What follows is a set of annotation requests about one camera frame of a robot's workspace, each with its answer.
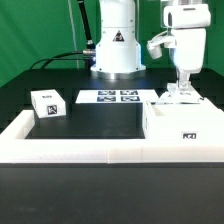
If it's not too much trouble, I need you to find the black cable bundle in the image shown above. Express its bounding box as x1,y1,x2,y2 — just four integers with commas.
29,0,98,70

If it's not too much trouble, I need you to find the white cabinet top panel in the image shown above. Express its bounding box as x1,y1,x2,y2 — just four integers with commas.
157,83,202,104

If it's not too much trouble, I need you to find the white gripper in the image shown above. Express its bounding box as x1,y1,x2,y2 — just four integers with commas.
170,28,206,90

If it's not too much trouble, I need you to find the white U-shaped frame wall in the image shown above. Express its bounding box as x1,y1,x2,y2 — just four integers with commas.
0,110,224,164

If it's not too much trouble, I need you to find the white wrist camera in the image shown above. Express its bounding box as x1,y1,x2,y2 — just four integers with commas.
147,31,176,59

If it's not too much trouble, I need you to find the small white tagged box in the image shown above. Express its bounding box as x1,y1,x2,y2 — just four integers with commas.
31,89,66,118

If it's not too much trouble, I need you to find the white marker sheet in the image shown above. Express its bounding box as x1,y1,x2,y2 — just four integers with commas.
76,89,159,104

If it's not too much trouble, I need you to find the white cabinet body box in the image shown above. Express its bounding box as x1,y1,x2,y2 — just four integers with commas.
142,99,224,141

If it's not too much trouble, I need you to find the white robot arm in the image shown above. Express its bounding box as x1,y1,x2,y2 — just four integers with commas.
91,0,211,91

